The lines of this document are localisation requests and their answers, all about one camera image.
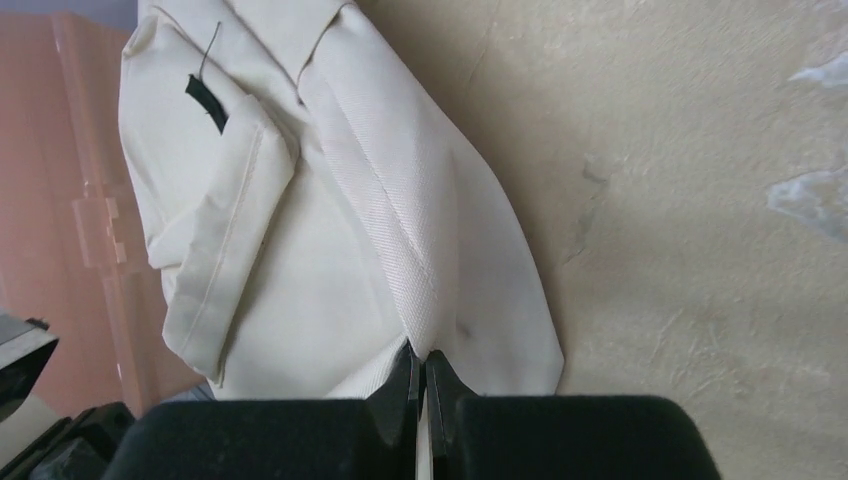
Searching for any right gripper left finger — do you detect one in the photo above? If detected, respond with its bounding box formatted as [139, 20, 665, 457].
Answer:
[104, 345, 421, 479]

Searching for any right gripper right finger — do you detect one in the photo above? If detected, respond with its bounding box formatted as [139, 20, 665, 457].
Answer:
[425, 351, 721, 479]

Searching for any beige canvas backpack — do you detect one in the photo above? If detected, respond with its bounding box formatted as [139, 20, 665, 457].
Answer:
[119, 1, 564, 400]

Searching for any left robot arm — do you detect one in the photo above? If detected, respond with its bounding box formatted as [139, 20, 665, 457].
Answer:
[1, 312, 135, 479]

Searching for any pink plastic storage box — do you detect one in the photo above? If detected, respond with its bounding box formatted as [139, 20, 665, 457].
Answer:
[1, 13, 201, 415]

